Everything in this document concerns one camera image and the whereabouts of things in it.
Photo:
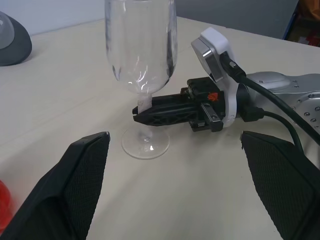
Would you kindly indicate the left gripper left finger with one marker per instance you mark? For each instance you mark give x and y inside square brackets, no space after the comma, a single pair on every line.
[65,195]

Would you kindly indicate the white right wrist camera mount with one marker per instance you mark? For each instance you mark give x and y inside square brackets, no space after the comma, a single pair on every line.
[231,105]

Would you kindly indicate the bottle with red liquid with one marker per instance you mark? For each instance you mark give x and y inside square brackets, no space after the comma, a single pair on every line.
[3,200]

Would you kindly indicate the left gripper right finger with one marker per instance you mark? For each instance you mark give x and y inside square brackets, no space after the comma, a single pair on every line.
[287,190]

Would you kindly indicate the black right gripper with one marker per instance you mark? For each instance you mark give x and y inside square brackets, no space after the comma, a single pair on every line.
[215,110]

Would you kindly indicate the clear plastic cup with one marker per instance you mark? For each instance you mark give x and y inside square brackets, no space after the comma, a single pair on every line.
[140,37]

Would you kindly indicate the blue shelf rack with boxes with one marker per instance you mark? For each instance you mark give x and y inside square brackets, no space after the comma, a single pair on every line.
[305,22]

